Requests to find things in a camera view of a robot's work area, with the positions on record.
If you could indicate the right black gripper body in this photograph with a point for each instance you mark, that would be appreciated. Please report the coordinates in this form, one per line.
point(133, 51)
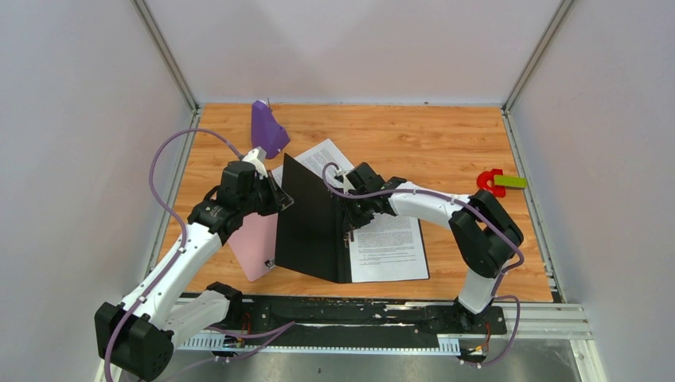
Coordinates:
point(357, 212)

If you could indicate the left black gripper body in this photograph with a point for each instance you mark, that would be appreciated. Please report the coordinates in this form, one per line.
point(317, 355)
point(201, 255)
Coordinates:
point(264, 199)

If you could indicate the printed white paper sheet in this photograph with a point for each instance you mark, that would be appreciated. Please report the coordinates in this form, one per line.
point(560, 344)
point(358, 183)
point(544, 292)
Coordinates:
point(389, 249)

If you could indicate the red folder with black inside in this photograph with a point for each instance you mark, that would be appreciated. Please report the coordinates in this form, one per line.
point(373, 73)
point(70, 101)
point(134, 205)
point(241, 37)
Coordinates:
point(309, 234)

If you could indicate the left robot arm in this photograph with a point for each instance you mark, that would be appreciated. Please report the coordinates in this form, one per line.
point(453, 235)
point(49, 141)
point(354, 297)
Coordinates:
point(141, 333)

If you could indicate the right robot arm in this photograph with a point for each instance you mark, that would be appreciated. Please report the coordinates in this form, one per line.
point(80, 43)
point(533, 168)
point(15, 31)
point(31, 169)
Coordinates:
point(487, 237)

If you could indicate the pink clipboard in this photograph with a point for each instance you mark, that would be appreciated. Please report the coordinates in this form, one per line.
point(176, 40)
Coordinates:
point(253, 245)

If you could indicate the printed paper sheet on clipboard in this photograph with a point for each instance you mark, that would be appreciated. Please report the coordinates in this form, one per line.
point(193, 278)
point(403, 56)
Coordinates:
point(316, 158)

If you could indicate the purple plastic stand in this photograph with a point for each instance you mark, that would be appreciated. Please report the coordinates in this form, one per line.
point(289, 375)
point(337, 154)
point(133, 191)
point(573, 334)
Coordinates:
point(266, 132)

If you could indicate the red magnet shaped toy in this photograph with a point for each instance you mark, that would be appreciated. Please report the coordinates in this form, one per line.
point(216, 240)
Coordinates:
point(486, 180)

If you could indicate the green rectangular block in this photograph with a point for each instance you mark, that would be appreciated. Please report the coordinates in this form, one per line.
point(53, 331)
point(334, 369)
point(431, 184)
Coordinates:
point(510, 182)

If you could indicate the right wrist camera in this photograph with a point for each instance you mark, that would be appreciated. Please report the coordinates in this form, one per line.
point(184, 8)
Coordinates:
point(342, 184)

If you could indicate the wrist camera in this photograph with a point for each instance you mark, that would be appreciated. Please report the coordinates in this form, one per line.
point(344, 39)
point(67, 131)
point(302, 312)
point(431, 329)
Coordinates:
point(256, 157)
point(342, 184)

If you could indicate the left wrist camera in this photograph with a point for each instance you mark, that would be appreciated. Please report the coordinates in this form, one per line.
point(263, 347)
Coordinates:
point(256, 157)

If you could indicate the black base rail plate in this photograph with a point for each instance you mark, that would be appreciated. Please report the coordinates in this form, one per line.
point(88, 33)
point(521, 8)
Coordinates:
point(358, 323)

